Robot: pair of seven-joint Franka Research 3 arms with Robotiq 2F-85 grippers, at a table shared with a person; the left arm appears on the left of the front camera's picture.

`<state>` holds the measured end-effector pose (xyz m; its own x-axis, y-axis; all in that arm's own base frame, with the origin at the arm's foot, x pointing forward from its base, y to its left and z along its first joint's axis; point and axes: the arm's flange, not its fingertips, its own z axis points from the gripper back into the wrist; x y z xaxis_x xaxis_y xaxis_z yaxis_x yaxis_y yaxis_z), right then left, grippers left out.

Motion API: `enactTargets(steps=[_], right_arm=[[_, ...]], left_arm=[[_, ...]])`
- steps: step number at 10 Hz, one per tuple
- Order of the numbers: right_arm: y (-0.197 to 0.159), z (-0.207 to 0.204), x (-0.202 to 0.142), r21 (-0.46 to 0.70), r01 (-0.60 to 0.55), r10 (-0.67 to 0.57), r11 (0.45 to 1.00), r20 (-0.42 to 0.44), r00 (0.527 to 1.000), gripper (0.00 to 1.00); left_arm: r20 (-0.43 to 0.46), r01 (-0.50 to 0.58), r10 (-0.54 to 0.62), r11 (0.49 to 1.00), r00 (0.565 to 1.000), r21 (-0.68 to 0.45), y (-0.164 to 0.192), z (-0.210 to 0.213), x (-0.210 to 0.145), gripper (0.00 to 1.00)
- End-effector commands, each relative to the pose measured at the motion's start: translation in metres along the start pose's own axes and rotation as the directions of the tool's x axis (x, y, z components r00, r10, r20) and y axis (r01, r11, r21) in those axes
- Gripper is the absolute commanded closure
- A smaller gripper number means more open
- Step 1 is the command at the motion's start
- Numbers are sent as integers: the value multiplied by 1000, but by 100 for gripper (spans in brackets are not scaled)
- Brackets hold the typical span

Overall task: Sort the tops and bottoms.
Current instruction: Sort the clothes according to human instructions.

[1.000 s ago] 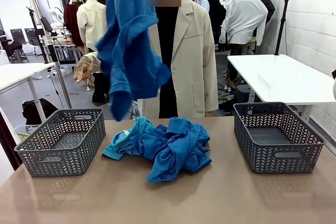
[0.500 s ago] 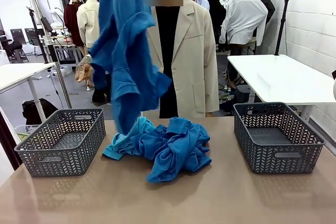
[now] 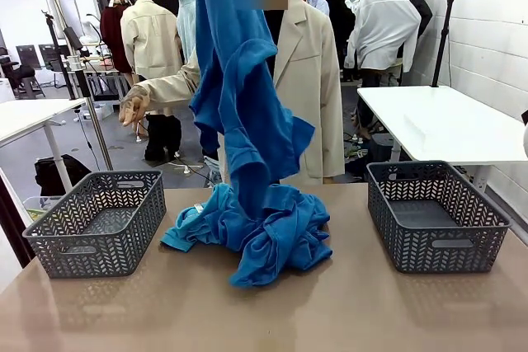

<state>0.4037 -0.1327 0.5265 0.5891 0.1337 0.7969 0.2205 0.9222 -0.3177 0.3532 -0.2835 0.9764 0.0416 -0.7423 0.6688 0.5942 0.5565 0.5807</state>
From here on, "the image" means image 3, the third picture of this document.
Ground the silver slanted pole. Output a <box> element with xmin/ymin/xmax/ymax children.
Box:
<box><xmin>40</xmin><ymin>0</ymin><xmax>115</xmax><ymax>171</ymax></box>

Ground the mannequin in dark red dress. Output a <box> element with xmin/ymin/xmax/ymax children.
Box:
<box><xmin>100</xmin><ymin>0</ymin><xmax>134</xmax><ymax>85</ymax></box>

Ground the black office chair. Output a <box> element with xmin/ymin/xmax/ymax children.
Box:
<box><xmin>7</xmin><ymin>61</ymin><xmax>46</xmax><ymax>100</ymax></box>

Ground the person's right hand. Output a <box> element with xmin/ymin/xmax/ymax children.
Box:
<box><xmin>118</xmin><ymin>83</ymin><xmax>152</xmax><ymax>129</ymax></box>

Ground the mannequin in light blue shirt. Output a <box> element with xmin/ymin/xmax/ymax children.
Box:
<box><xmin>176</xmin><ymin>0</ymin><xmax>200</xmax><ymax>65</ymax></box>

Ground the grey plastic lattice basket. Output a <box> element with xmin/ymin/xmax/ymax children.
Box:
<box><xmin>22</xmin><ymin>169</ymin><xmax>167</xmax><ymax>279</ymax></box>
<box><xmin>365</xmin><ymin>160</ymin><xmax>512</xmax><ymax>275</ymax></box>

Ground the person in beige blazer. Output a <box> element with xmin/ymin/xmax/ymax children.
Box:
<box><xmin>218</xmin><ymin>0</ymin><xmax>347</xmax><ymax>186</ymax></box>

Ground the person's left forearm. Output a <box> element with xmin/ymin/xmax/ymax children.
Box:
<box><xmin>321</xmin><ymin>92</ymin><xmax>347</xmax><ymax>176</ymax></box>

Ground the black lamp stand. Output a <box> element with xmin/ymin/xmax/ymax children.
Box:
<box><xmin>40</xmin><ymin>12</ymin><xmax>90</xmax><ymax>101</ymax></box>

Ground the black tripod stand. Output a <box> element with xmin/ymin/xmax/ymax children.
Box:
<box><xmin>431</xmin><ymin>0</ymin><xmax>460</xmax><ymax>88</ymax></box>

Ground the black bag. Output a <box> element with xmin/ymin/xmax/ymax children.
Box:
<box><xmin>35</xmin><ymin>153</ymin><xmax>92</xmax><ymax>197</ymax></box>

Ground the person's right forearm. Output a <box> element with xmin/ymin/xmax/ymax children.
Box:
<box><xmin>139</xmin><ymin>61</ymin><xmax>202</xmax><ymax>116</ymax></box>

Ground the mannequin in blue shirt, black coat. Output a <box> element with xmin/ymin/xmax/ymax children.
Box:
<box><xmin>311</xmin><ymin>0</ymin><xmax>356</xmax><ymax>81</ymax></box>

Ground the black fluffy boot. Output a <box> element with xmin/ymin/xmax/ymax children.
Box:
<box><xmin>163</xmin><ymin>115</ymin><xmax>183</xmax><ymax>156</ymax></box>
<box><xmin>144</xmin><ymin>114</ymin><xmax>167</xmax><ymax>162</ymax></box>

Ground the white table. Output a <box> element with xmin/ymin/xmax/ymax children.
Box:
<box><xmin>356</xmin><ymin>85</ymin><xmax>528</xmax><ymax>195</ymax></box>
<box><xmin>0</xmin><ymin>98</ymin><xmax>87</xmax><ymax>195</ymax></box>

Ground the mannequin in beige jacket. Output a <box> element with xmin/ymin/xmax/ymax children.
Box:
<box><xmin>120</xmin><ymin>0</ymin><xmax>186</xmax><ymax>143</ymax></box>

